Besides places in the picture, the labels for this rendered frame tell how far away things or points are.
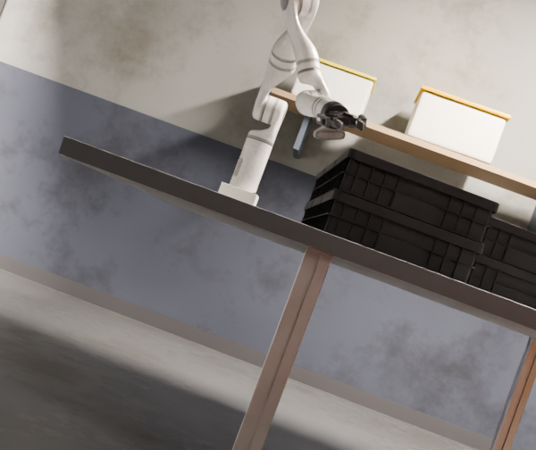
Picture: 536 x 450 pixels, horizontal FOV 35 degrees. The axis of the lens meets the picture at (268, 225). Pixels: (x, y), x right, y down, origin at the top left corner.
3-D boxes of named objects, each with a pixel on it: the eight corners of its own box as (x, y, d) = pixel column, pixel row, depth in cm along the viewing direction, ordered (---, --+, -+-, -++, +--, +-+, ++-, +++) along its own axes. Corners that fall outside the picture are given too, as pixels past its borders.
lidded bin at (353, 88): (359, 129, 469) (373, 91, 469) (364, 120, 435) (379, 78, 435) (288, 104, 471) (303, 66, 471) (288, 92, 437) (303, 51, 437)
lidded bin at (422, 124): (479, 174, 468) (496, 129, 469) (496, 166, 428) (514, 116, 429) (396, 144, 471) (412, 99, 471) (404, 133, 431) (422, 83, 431)
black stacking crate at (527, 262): (455, 248, 243) (468, 210, 243) (431, 246, 272) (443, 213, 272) (585, 296, 244) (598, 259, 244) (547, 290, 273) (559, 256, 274)
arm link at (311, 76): (335, 108, 254) (328, 62, 255) (307, 111, 252) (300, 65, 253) (329, 114, 261) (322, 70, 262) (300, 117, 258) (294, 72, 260)
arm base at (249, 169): (229, 184, 283) (247, 136, 284) (229, 186, 292) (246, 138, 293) (255, 194, 284) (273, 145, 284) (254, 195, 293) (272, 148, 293)
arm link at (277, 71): (274, 42, 277) (302, 52, 277) (255, 107, 295) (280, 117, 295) (267, 55, 270) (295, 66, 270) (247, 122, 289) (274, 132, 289)
